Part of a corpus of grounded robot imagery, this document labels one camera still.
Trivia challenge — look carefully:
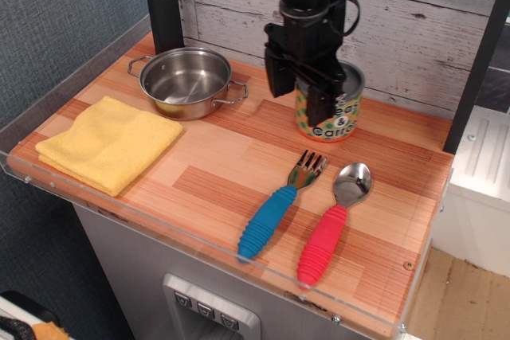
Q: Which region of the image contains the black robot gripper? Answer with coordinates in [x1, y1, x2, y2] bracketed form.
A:
[265, 18, 347, 127]

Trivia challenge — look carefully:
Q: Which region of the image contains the peas and carrots can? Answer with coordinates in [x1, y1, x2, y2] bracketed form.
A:
[295, 61, 365, 143]

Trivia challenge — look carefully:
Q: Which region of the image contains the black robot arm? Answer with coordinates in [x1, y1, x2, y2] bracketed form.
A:
[265, 0, 359, 127]

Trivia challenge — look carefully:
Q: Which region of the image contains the clear acrylic counter guard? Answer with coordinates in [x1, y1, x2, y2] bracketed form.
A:
[7, 34, 453, 339]

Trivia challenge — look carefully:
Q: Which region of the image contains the stainless steel pot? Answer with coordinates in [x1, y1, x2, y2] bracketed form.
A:
[127, 47, 249, 121]

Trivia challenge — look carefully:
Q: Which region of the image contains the folded yellow cloth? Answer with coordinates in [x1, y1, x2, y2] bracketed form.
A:
[35, 96, 182, 197]

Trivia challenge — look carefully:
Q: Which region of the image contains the white toy appliance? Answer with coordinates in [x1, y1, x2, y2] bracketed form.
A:
[431, 106, 509, 276]

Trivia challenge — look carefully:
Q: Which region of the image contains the grey toy cabinet body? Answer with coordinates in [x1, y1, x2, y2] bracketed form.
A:
[74, 205, 363, 339]

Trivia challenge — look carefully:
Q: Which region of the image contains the silver dispenser button panel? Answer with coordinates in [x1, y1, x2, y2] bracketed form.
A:
[163, 273, 262, 339]

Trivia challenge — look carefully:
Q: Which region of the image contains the orange and black object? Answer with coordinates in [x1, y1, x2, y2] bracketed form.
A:
[1, 291, 72, 339]

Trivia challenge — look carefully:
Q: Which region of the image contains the red handled spoon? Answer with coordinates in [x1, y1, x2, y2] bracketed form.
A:
[296, 162, 372, 286]

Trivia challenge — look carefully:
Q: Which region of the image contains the blue handled fork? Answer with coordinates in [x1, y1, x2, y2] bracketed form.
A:
[237, 150, 328, 264]

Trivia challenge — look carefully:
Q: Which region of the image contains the dark left post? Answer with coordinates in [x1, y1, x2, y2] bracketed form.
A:
[147, 0, 184, 54]

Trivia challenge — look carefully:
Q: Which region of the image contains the dark post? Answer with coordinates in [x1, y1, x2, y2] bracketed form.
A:
[443, 0, 509, 154]
[147, 0, 184, 54]

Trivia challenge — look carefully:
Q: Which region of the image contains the dark right post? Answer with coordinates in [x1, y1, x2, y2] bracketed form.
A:
[443, 0, 509, 154]

